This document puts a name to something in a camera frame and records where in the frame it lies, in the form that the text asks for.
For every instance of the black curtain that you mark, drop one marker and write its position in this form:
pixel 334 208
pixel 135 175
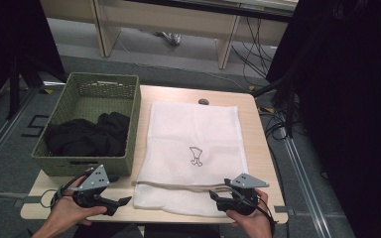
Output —
pixel 10 36
pixel 350 99

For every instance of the white mesh laundry bag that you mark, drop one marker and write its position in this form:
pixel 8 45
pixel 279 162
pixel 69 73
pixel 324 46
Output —
pixel 191 129

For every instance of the person's left hand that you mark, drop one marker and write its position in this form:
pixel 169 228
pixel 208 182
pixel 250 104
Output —
pixel 67 213

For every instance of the black cloth garment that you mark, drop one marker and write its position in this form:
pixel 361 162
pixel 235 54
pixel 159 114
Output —
pixel 89 137

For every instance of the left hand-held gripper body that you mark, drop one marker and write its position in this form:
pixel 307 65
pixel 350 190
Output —
pixel 94 181

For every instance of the green woven basket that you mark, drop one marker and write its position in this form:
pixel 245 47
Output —
pixel 89 105

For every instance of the light wooden desk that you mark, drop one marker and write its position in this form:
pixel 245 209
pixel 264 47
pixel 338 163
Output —
pixel 165 18

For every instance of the metal floor rail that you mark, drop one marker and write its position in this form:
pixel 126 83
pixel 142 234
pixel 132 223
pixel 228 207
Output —
pixel 0 139
pixel 306 185

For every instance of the person's right hand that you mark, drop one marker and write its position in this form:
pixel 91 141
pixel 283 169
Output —
pixel 254 224

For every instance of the black metal stand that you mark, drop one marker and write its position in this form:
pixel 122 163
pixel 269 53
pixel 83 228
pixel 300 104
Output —
pixel 23 82
pixel 286 99

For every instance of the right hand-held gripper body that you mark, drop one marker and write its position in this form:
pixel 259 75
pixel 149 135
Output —
pixel 241 201

